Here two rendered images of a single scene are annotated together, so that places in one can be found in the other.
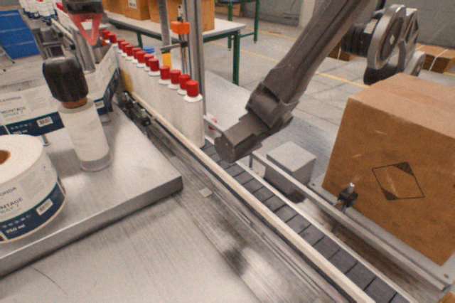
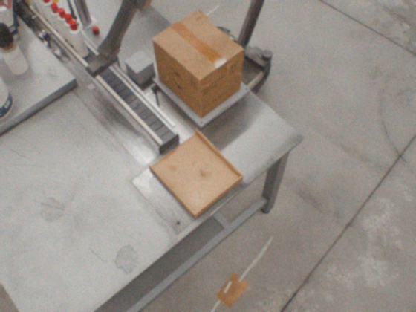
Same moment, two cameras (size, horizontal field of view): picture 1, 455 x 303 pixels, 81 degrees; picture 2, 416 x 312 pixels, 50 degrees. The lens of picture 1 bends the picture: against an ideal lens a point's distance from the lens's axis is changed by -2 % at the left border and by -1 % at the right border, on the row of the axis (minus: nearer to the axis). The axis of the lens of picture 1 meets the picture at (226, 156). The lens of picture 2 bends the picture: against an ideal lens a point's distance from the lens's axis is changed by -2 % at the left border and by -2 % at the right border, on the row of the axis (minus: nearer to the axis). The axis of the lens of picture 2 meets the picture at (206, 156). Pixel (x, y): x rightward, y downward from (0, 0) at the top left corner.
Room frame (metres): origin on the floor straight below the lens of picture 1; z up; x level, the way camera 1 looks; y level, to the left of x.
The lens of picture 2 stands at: (-0.81, -0.41, 2.52)
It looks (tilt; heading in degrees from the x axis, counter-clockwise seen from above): 61 degrees down; 358
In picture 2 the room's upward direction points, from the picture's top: 2 degrees counter-clockwise
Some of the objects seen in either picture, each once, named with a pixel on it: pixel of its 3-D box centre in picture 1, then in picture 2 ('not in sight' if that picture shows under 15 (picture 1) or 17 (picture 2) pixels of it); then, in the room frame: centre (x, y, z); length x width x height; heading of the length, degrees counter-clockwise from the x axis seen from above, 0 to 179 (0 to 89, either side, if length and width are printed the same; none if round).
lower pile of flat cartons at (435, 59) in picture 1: (427, 57); not in sight; (4.06, -3.02, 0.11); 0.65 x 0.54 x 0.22; 42
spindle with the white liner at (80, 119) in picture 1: (80, 117); (10, 50); (0.60, 0.38, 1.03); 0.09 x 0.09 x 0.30
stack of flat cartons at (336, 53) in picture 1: (338, 43); not in sight; (4.57, -1.82, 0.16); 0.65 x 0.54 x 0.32; 49
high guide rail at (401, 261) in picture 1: (227, 136); (99, 52); (0.62, 0.00, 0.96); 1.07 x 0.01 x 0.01; 37
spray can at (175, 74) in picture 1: (178, 102); (67, 26); (0.77, 0.15, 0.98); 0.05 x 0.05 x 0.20
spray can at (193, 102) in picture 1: (194, 115); (78, 39); (0.69, 0.09, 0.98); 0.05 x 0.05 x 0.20
